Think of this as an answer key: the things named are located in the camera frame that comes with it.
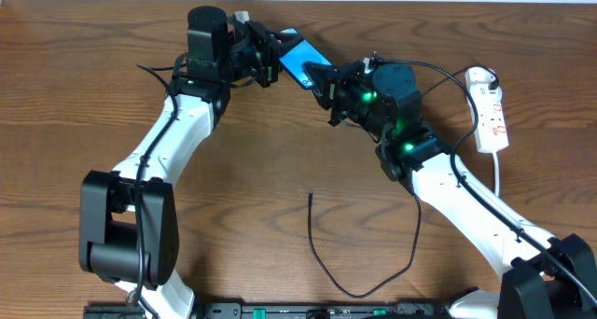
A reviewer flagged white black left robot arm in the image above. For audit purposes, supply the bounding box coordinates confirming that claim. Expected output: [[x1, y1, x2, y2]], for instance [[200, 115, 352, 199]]
[[78, 6, 303, 318]]

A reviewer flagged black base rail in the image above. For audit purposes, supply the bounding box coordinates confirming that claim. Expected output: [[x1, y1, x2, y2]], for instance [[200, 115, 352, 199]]
[[83, 298, 486, 319]]

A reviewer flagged white power strip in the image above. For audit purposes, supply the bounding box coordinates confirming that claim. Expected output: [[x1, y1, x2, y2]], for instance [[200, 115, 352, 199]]
[[465, 67, 509, 154]]

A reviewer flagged black USB charging cable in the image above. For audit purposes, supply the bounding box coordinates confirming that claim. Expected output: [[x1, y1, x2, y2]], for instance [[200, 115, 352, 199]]
[[306, 64, 500, 299]]

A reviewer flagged blue Galaxy smartphone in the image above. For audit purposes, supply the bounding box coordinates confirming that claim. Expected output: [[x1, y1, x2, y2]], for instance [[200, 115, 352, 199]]
[[279, 38, 331, 90]]

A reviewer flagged white power strip cord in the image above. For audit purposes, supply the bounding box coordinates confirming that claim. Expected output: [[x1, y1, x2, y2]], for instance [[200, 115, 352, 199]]
[[492, 151, 501, 199]]

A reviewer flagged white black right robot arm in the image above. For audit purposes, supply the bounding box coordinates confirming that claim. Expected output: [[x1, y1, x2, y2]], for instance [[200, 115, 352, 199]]
[[304, 59, 596, 318]]

